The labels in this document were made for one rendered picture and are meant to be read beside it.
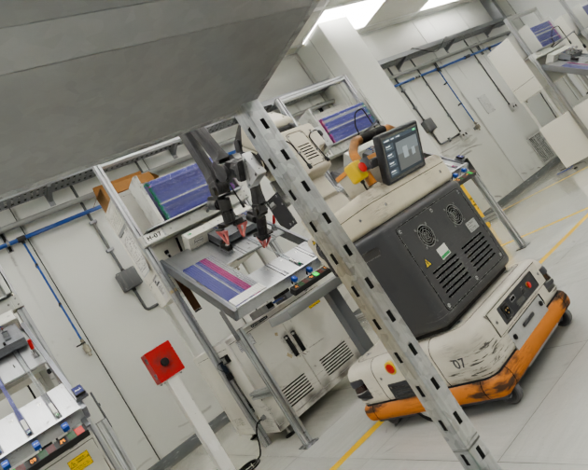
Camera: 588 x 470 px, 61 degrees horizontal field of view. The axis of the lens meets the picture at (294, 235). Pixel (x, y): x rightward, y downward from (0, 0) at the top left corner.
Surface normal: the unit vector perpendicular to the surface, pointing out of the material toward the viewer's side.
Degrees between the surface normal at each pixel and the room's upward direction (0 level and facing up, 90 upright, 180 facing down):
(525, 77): 90
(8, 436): 47
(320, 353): 90
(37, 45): 180
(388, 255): 90
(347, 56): 90
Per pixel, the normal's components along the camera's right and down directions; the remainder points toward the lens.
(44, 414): -0.06, -0.83
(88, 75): 0.54, 0.84
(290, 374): 0.43, -0.36
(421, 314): -0.67, 0.37
